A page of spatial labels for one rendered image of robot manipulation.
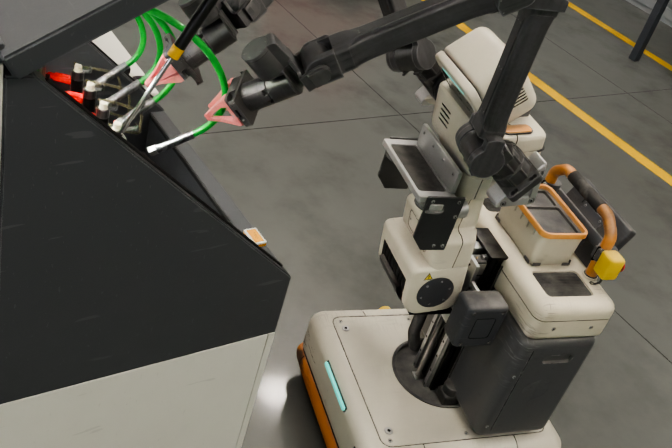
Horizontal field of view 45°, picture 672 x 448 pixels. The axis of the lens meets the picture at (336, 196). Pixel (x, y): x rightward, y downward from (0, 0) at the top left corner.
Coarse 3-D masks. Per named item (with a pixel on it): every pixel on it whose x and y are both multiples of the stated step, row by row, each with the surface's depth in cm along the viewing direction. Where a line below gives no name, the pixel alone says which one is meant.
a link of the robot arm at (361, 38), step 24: (432, 0) 146; (456, 0) 145; (480, 0) 145; (504, 0) 142; (528, 0) 143; (384, 24) 146; (408, 24) 145; (432, 24) 146; (456, 24) 148; (312, 48) 148; (336, 48) 146; (360, 48) 147; (384, 48) 148; (336, 72) 148
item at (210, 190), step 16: (160, 112) 207; (160, 128) 202; (176, 128) 203; (160, 160) 205; (176, 160) 197; (192, 160) 193; (176, 176) 198; (192, 176) 191; (208, 176) 190; (192, 192) 192; (208, 192) 185; (224, 192) 186; (224, 208) 181; (240, 224) 178
